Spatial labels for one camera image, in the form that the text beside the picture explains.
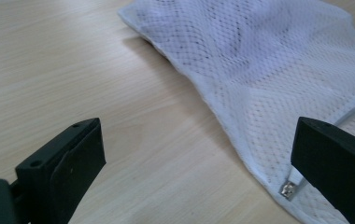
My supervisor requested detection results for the white mesh laundry bag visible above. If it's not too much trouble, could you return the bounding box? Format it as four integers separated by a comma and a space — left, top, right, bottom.
118, 0, 355, 224

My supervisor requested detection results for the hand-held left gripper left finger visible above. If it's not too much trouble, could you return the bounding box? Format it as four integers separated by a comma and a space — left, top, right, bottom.
10, 118, 107, 224

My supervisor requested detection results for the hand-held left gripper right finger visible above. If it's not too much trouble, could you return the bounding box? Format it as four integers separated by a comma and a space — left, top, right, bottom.
291, 117, 355, 224

